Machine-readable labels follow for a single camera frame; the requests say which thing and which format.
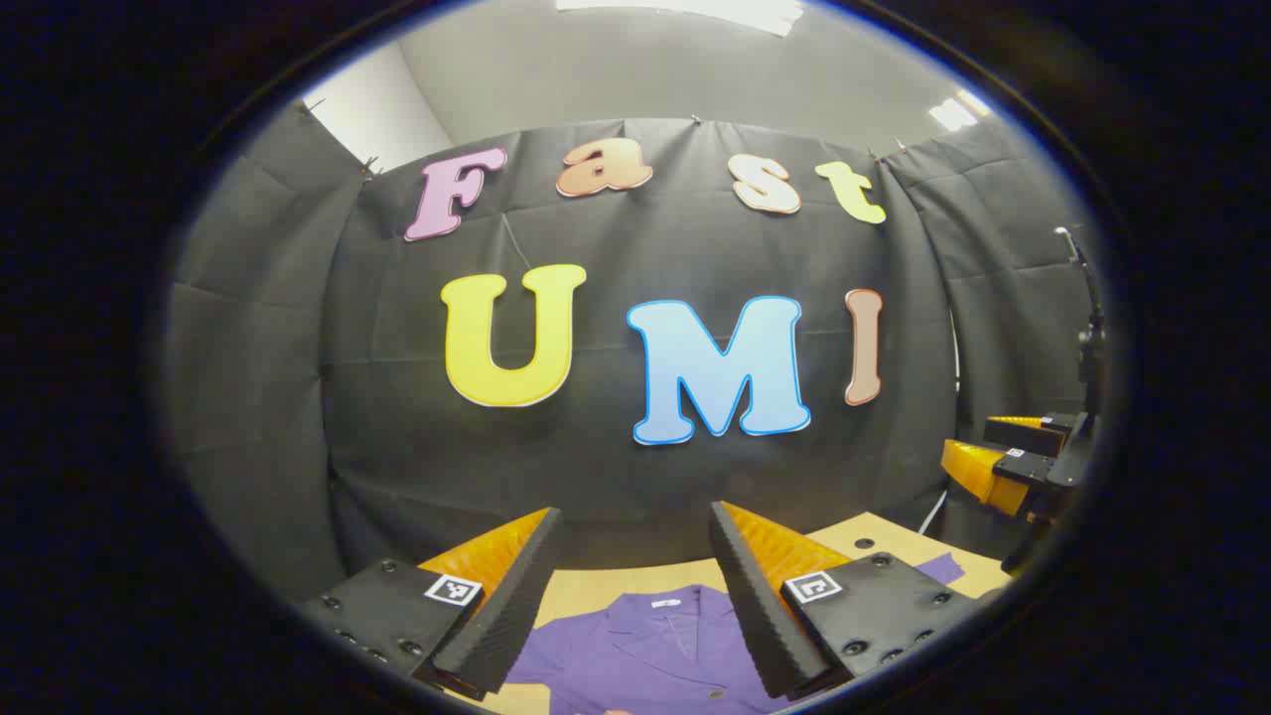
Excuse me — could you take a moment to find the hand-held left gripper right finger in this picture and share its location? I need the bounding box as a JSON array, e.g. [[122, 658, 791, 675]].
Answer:
[[708, 500, 980, 702]]

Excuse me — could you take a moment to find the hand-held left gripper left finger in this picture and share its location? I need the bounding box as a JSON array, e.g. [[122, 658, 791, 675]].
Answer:
[[298, 506, 565, 702]]

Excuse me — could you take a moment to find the purple knit cardigan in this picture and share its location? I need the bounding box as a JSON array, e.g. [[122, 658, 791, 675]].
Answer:
[[506, 553, 967, 715]]

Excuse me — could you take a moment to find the black backdrop cloth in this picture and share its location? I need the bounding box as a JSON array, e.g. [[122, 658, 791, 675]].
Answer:
[[164, 104, 1105, 603]]

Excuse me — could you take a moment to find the ceiling light panel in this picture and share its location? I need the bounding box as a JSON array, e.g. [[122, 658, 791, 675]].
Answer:
[[554, 0, 805, 38], [927, 88, 995, 133]]

